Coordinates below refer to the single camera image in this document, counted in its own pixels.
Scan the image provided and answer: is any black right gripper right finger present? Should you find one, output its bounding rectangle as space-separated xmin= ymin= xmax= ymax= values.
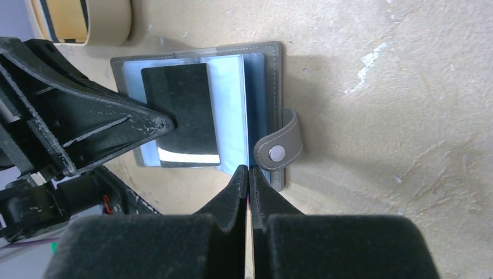
xmin=249 ymin=166 xmax=439 ymax=278

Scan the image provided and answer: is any black credit card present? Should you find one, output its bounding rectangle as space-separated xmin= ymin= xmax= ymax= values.
xmin=141 ymin=63 xmax=220 ymax=167

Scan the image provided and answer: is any grey leather card holder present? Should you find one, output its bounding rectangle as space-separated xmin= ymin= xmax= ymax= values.
xmin=110 ymin=41 xmax=303 ymax=191

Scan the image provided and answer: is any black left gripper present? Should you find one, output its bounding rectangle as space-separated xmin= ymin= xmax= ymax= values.
xmin=1 ymin=37 xmax=175 ymax=243

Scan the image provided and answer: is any stack of credit cards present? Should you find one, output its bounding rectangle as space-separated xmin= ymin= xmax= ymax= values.
xmin=30 ymin=0 xmax=89 ymax=44

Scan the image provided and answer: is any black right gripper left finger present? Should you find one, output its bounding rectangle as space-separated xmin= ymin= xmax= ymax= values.
xmin=44 ymin=166 xmax=249 ymax=278

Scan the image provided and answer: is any beige plastic tray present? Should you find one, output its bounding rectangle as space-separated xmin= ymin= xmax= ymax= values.
xmin=26 ymin=0 xmax=132 ymax=47

